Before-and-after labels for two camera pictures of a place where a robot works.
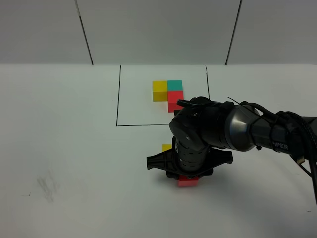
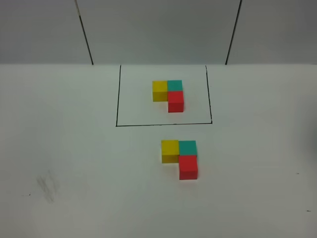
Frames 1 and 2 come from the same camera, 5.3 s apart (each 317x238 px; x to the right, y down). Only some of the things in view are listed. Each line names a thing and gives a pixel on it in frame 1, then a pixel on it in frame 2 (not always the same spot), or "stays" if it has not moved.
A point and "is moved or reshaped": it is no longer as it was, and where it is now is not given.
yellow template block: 159,90 stays
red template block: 173,96 stays
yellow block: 166,147 is moved or reshaped
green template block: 175,85 stays
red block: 184,181 is moved or reshaped
